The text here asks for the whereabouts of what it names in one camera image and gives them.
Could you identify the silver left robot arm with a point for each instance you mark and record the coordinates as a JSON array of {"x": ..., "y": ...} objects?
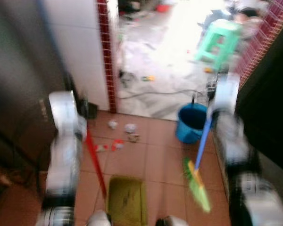
[{"x": 63, "y": 160}]

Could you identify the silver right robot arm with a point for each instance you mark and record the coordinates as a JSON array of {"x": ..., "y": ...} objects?
[{"x": 245, "y": 188}]

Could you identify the blue plastic bucket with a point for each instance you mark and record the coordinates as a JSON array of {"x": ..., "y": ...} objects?
[{"x": 189, "y": 127}]

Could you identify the white crumpled paper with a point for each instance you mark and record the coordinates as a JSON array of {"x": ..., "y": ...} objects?
[
  {"x": 130, "y": 127},
  {"x": 112, "y": 124}
]

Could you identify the small red wrapper scrap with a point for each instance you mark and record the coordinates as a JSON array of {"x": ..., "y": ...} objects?
[{"x": 101, "y": 148}]

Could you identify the red white wrapper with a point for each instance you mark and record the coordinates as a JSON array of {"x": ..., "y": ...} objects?
[{"x": 117, "y": 144}]

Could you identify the dark wooden door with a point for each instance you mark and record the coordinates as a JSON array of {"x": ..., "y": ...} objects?
[{"x": 269, "y": 103}]

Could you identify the small yellow toy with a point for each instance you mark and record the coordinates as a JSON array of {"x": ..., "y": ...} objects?
[{"x": 148, "y": 78}]

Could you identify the grey metal door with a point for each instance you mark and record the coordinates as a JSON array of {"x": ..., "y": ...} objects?
[{"x": 19, "y": 70}]

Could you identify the green plastic stool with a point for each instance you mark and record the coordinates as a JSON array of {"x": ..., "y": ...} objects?
[{"x": 221, "y": 34}]

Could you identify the seated person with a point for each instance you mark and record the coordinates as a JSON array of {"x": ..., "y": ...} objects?
[{"x": 245, "y": 15}]

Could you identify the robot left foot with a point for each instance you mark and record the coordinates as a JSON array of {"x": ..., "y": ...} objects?
[{"x": 99, "y": 219}]

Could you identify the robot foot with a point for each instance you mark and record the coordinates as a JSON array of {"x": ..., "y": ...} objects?
[
  {"x": 171, "y": 221},
  {"x": 99, "y": 219}
]

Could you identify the red plastic basin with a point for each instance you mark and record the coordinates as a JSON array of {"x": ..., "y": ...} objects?
[{"x": 162, "y": 7}]

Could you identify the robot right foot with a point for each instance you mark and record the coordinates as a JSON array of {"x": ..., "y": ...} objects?
[{"x": 171, "y": 221}]

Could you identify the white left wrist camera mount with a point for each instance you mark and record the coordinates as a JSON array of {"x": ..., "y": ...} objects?
[{"x": 63, "y": 109}]

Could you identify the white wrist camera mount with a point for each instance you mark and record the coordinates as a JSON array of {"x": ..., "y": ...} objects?
[
  {"x": 226, "y": 92},
  {"x": 63, "y": 109}
]

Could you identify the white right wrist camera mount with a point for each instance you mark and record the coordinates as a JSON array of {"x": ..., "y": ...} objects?
[{"x": 226, "y": 92}]

